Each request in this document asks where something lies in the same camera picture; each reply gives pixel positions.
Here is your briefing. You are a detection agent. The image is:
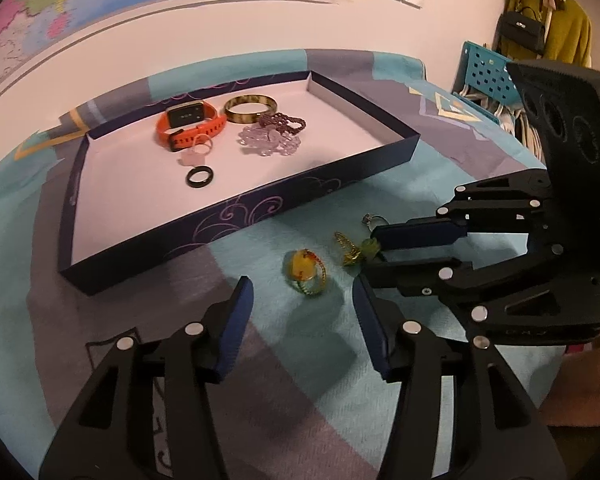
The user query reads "olive patterned bangle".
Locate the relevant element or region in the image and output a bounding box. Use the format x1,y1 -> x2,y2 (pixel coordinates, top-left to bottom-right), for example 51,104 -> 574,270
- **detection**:
223,94 -> 279,125

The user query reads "yellow sweater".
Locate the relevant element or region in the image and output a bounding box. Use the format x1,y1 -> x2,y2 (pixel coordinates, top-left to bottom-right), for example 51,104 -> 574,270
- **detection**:
504,0 -> 594,69

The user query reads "yellow stone ring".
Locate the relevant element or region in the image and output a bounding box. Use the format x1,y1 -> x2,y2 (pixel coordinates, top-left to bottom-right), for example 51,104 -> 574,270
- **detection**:
283,249 -> 328,297

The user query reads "black ring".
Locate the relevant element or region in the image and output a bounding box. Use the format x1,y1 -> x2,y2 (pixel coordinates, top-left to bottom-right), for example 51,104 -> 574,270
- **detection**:
186,166 -> 215,189

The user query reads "teal perforated rack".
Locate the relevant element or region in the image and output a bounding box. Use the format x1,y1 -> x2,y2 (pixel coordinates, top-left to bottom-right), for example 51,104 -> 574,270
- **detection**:
462,41 -> 520,111

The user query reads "black handbag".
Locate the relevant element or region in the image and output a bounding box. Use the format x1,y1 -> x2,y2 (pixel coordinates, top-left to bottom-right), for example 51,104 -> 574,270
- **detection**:
497,6 -> 552,57

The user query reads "clear bead bracelet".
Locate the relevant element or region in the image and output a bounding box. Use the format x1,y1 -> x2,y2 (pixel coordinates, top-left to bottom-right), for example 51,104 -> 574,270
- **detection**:
237,125 -> 301,157

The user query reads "person's right forearm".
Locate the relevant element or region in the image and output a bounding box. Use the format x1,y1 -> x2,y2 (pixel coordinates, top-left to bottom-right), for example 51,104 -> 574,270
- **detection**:
537,305 -> 600,427

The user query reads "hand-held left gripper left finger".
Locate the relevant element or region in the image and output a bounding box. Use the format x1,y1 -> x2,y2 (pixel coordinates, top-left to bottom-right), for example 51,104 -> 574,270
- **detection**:
39,275 -> 255,480

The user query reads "colourful wall map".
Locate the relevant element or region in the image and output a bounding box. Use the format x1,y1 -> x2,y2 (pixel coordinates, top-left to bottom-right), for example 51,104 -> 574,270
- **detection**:
0,0 -> 339,106

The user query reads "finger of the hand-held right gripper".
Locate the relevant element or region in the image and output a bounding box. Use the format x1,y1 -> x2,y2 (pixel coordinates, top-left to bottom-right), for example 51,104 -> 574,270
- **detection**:
362,247 -> 600,344
370,170 -> 551,252

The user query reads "pink clear ring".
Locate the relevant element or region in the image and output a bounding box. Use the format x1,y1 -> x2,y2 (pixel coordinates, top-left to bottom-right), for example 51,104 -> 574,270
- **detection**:
180,136 -> 214,166

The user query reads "orange smart watch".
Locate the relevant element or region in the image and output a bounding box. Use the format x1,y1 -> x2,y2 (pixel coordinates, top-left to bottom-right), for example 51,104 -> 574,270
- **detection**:
156,101 -> 227,152

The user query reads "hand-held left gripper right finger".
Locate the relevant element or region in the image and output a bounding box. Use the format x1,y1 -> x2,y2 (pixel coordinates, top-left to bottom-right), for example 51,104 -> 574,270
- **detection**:
352,275 -> 566,480

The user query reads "purple bead bracelet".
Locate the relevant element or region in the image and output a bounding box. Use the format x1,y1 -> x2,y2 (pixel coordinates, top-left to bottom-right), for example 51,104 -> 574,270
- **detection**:
257,112 -> 307,136

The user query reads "dark blue cardboard box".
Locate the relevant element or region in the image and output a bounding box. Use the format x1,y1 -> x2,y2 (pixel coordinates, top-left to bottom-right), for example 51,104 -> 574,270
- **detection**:
57,70 -> 421,296

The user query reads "green and gold ring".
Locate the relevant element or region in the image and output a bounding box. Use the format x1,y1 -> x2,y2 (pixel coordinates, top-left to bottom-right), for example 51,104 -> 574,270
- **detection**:
334,231 -> 381,267

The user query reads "white patterned cloth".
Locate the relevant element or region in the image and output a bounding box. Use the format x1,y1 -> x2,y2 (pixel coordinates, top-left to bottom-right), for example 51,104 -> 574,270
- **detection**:
452,87 -> 546,162

